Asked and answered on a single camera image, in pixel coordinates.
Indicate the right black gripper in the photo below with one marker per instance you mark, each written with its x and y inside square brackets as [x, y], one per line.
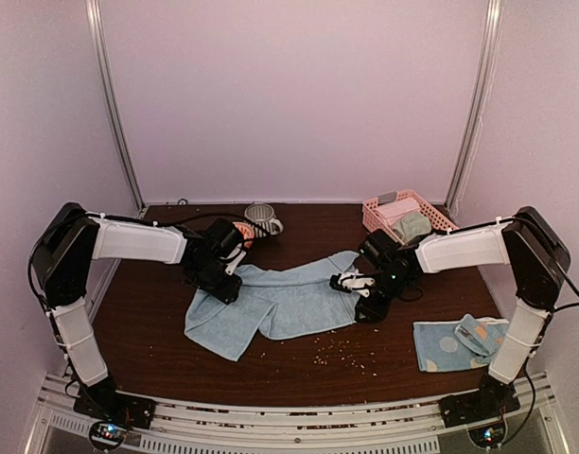
[377, 313]

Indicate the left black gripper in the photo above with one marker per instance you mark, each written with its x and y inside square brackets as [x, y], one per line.
[226, 293]

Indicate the pink plastic basket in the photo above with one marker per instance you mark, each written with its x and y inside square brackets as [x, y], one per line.
[372, 221]

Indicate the light blue towel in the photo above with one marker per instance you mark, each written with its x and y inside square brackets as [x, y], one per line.
[279, 305]

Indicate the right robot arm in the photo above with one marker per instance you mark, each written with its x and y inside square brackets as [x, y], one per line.
[526, 242]

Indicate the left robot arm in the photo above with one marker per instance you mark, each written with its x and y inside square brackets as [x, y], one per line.
[60, 264]

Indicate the red patterned bowl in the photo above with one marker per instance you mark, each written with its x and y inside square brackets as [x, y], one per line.
[247, 231]

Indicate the grey green rolled towel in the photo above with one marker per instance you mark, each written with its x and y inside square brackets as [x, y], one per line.
[410, 226]

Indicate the striped ceramic mug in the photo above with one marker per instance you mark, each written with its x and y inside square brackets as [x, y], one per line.
[263, 215]

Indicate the pink folded towel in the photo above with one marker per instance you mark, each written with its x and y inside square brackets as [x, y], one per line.
[397, 209]

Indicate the blue patterned towel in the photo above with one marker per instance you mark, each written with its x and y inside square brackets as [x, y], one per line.
[467, 344]

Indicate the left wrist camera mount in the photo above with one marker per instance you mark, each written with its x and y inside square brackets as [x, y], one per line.
[233, 260]

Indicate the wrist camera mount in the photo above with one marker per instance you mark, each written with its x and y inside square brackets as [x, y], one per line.
[353, 281]
[233, 260]

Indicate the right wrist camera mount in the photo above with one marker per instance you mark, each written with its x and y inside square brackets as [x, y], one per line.
[353, 281]

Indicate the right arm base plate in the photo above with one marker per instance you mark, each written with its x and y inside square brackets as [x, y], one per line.
[469, 408]

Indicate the front aluminium rail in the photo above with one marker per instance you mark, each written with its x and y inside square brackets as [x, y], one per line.
[404, 426]

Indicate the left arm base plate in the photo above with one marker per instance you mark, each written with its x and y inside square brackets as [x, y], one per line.
[106, 403]

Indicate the right aluminium frame post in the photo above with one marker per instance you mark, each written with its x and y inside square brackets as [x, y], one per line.
[474, 119]

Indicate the aluminium frame post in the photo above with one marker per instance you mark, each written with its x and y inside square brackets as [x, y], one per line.
[474, 119]
[95, 24]

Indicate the left aluminium frame post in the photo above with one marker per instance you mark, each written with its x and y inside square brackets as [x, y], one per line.
[95, 24]

